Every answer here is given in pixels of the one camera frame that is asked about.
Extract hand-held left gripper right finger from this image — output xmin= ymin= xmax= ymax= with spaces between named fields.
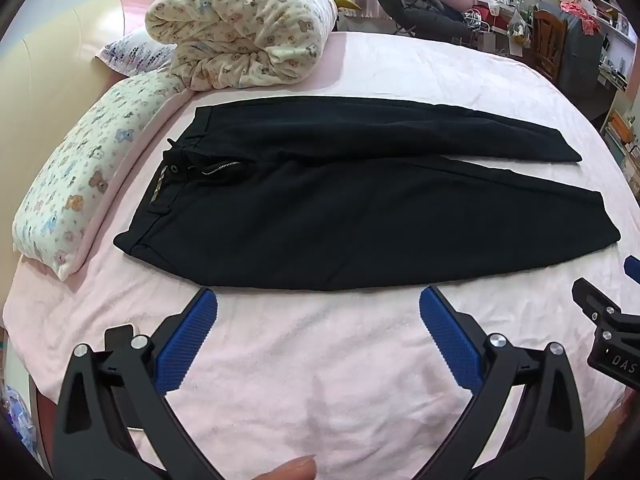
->
xmin=417 ymin=285 xmax=586 ymax=480

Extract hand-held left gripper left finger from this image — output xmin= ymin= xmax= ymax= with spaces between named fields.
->
xmin=52 ymin=286 xmax=221 ymax=480

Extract black pants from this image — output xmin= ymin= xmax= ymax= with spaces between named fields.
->
xmin=114 ymin=95 xmax=622 ymax=292

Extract person's left hand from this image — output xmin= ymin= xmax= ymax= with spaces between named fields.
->
xmin=255 ymin=455 xmax=317 ymax=480

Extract blue plastic bag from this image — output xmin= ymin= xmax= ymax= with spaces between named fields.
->
xmin=0 ymin=382 xmax=33 ymax=453

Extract bear print pillow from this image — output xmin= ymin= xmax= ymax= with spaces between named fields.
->
xmin=12 ymin=67 xmax=193 ymax=281

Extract wooden chair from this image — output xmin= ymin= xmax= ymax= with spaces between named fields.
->
xmin=531 ymin=9 xmax=568 ymax=83

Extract purple print white pillow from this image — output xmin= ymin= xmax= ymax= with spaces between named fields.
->
xmin=97 ymin=29 xmax=177 ymax=78

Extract rolled bear print blanket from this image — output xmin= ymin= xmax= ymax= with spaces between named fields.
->
xmin=145 ymin=0 xmax=338 ymax=92

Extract cream headboard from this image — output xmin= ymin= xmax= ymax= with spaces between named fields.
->
xmin=0 ymin=0 xmax=151 ymax=131

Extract pile of dark clothes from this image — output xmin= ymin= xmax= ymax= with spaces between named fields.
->
xmin=352 ymin=0 xmax=473 ymax=41

